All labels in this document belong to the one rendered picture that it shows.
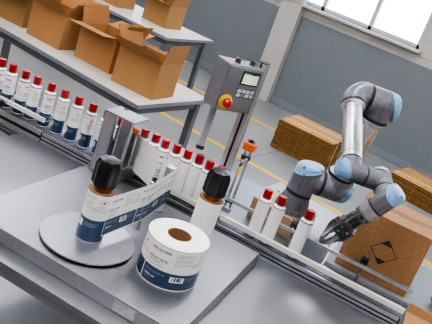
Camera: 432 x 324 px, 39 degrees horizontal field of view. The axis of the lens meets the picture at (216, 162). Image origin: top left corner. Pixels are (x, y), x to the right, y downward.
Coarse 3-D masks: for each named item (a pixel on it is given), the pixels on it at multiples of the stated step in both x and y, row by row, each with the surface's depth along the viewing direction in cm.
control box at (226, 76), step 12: (216, 60) 239; (228, 60) 234; (216, 72) 238; (228, 72) 233; (240, 72) 235; (252, 72) 238; (216, 84) 238; (228, 84) 235; (204, 96) 244; (216, 96) 237; (228, 96) 238; (216, 108) 238; (228, 108) 240; (240, 108) 243
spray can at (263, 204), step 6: (264, 192) 236; (270, 192) 235; (264, 198) 236; (270, 198) 237; (258, 204) 237; (264, 204) 236; (270, 204) 237; (258, 210) 237; (264, 210) 237; (252, 216) 240; (258, 216) 238; (264, 216) 238; (252, 222) 240; (258, 222) 239; (252, 228) 240; (258, 228) 240; (246, 234) 242
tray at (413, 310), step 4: (412, 304) 236; (408, 308) 237; (412, 308) 237; (416, 308) 236; (420, 308) 236; (408, 312) 237; (412, 312) 237; (416, 312) 236; (420, 312) 236; (424, 312) 235; (428, 312) 235; (408, 316) 234; (412, 316) 235; (416, 316) 236; (420, 316) 236; (424, 316) 235; (428, 316) 235; (404, 320) 230; (408, 320) 231; (412, 320) 232; (416, 320) 233; (420, 320) 235; (424, 320) 236; (428, 320) 235
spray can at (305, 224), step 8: (304, 216) 232; (312, 216) 230; (304, 224) 231; (312, 224) 231; (296, 232) 233; (304, 232) 231; (296, 240) 233; (304, 240) 233; (296, 248) 234; (288, 256) 236
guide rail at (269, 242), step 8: (176, 192) 248; (184, 200) 248; (192, 200) 246; (224, 216) 242; (232, 224) 241; (240, 224) 240; (248, 232) 239; (256, 232) 239; (264, 240) 237; (272, 240) 236; (280, 248) 235; (288, 248) 235; (296, 256) 233; (304, 256) 233; (312, 264) 231; (328, 272) 229; (344, 280) 227; (352, 288) 227; (360, 288) 225; (368, 296) 225; (376, 296) 224; (384, 304) 223; (392, 304) 222; (400, 312) 221
